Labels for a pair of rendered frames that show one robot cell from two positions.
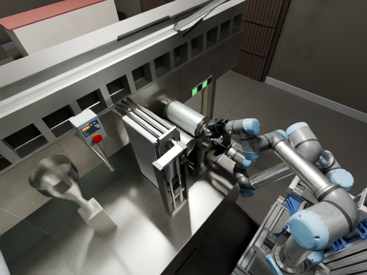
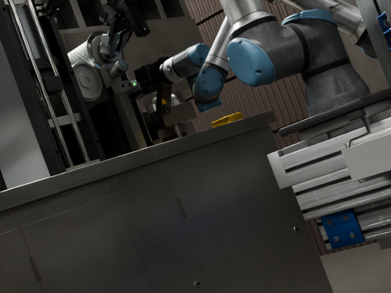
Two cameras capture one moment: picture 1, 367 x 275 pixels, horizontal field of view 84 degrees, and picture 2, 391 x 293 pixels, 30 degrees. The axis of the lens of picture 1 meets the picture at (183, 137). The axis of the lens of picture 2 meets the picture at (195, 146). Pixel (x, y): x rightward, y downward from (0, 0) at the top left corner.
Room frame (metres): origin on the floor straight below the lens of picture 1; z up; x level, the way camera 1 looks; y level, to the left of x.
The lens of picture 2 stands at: (-1.47, -0.12, 0.78)
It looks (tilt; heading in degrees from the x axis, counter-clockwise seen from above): 2 degrees up; 356
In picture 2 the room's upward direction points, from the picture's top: 21 degrees counter-clockwise
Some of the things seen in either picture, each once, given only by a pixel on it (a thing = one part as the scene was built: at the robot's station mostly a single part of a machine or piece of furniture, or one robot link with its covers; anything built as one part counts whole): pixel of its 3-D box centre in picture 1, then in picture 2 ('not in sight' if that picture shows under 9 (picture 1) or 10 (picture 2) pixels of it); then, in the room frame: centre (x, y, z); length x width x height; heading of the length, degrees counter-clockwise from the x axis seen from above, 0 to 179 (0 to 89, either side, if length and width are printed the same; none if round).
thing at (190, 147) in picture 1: (173, 136); (62, 93); (0.83, 0.06, 1.17); 0.26 x 0.12 x 0.12; 45
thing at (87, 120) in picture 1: (90, 129); not in sight; (0.46, 0.30, 1.66); 0.07 x 0.07 x 0.10; 45
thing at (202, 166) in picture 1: (202, 154); (128, 109); (0.77, -0.12, 1.05); 0.06 x 0.05 x 0.31; 45
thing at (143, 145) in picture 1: (144, 155); (0, 111); (0.70, 0.23, 1.17); 0.34 x 0.05 x 0.54; 45
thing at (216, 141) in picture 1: (221, 145); (156, 76); (0.78, -0.24, 1.12); 0.12 x 0.08 x 0.09; 45
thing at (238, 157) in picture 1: (243, 160); (193, 61); (0.67, -0.35, 1.11); 0.11 x 0.08 x 0.09; 45
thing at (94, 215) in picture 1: (88, 208); not in sight; (0.39, 0.47, 1.18); 0.14 x 0.14 x 0.57
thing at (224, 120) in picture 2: not in sight; (227, 121); (0.77, -0.39, 0.91); 0.07 x 0.07 x 0.02; 45
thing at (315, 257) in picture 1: (306, 251); (312, 40); (0.20, -0.57, 0.98); 0.13 x 0.12 x 0.14; 109
